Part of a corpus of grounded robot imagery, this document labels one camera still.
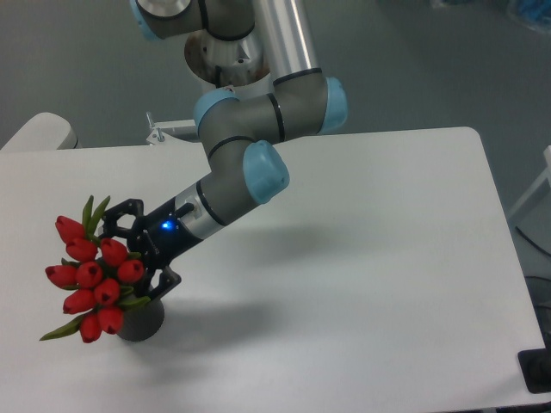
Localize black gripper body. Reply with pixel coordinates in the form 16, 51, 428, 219
127, 198, 201, 269

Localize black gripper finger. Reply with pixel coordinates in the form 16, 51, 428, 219
99, 199, 144, 239
136, 265, 182, 300

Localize red tulip bouquet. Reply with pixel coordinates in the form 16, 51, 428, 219
40, 196, 151, 343

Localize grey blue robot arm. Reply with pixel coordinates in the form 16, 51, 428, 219
103, 1, 348, 299

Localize dark grey ribbed vase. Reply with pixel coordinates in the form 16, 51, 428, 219
116, 280, 165, 342

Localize white chair back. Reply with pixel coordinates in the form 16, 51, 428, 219
1, 112, 82, 153

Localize black box at table edge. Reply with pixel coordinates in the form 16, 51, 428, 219
517, 348, 550, 394

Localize white furniture at right edge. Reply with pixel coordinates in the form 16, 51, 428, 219
506, 146, 550, 226

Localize blue items in clear bag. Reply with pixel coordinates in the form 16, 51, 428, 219
506, 0, 550, 34

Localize white metal base frame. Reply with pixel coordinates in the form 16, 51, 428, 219
145, 112, 200, 145

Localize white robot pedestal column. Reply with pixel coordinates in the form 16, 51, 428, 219
183, 29, 273, 99

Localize black floor cable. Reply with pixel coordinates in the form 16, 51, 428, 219
514, 225, 551, 256

